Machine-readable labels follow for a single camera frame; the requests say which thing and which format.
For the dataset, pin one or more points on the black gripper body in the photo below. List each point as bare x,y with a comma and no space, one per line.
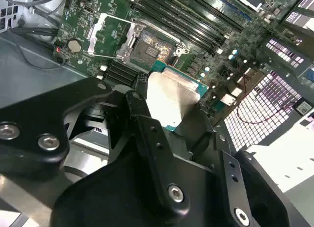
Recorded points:
110,200

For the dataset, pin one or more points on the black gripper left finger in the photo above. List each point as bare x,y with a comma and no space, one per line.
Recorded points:
36,109

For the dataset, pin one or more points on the silver-topped CPU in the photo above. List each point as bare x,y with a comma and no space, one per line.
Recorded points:
171,96

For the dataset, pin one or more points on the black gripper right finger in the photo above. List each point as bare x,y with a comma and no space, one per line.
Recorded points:
228,173

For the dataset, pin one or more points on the metal socket cover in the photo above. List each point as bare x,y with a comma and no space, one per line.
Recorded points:
94,37

